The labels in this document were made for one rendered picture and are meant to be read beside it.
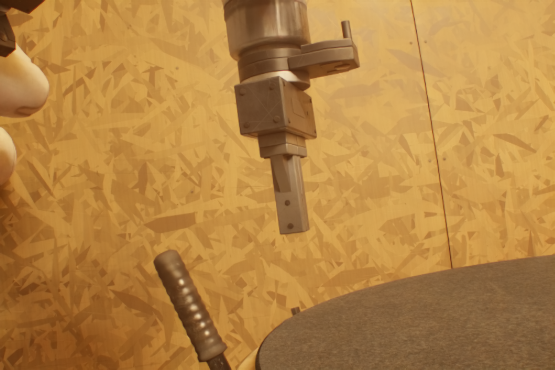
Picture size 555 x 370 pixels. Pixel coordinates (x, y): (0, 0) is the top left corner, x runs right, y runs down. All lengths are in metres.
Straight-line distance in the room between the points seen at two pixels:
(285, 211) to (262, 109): 0.11
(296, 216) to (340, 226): 0.80
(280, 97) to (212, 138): 0.83
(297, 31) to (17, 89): 0.54
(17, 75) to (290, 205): 0.56
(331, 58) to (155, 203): 0.87
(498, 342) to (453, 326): 0.07
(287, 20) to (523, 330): 0.36
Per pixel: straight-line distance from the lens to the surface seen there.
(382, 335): 0.52
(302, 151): 0.58
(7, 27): 0.83
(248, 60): 0.56
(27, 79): 0.97
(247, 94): 0.52
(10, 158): 1.27
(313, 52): 0.55
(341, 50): 0.55
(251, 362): 0.57
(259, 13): 0.56
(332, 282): 1.35
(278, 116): 0.51
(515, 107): 1.54
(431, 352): 0.45
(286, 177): 0.54
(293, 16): 0.56
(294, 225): 0.55
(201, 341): 0.61
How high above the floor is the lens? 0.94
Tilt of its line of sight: 3 degrees up
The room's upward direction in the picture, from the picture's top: 7 degrees counter-clockwise
